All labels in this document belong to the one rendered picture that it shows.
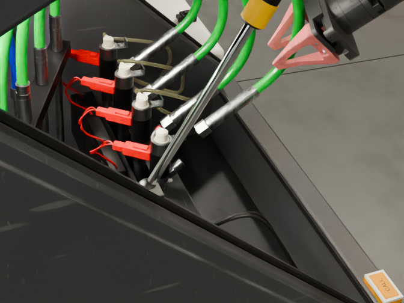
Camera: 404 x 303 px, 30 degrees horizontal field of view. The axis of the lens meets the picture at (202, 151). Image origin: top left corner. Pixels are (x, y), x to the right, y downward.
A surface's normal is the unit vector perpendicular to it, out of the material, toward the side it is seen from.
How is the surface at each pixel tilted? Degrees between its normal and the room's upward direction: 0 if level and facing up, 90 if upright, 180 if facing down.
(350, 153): 0
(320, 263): 90
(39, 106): 0
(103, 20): 90
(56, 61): 0
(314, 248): 90
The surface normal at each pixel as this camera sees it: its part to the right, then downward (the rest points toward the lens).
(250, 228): 0.08, -0.77
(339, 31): 0.77, -0.46
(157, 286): 0.38, 0.61
